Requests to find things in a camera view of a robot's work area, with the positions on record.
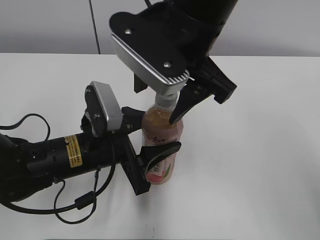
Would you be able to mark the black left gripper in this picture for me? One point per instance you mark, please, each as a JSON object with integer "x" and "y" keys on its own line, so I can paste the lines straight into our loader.
{"x": 116, "y": 148}

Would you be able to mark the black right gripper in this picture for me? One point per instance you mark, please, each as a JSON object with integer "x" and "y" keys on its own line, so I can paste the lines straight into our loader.
{"x": 193, "y": 29}

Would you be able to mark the white bottle cap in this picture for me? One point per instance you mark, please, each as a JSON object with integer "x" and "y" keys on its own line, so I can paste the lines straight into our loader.
{"x": 166, "y": 101}

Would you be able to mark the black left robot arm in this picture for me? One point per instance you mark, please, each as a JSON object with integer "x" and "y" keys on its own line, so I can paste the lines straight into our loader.
{"x": 27, "y": 168}

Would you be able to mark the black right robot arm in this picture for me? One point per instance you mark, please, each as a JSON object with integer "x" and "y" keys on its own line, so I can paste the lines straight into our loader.
{"x": 193, "y": 26}

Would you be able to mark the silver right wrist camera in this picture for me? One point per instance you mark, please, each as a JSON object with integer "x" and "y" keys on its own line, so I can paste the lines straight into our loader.
{"x": 141, "y": 46}

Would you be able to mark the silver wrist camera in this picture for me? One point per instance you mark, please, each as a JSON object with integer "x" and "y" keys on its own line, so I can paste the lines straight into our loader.
{"x": 102, "y": 109}
{"x": 141, "y": 46}

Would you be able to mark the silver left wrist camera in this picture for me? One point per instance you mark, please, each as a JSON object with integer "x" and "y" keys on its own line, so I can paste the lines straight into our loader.
{"x": 102, "y": 109}

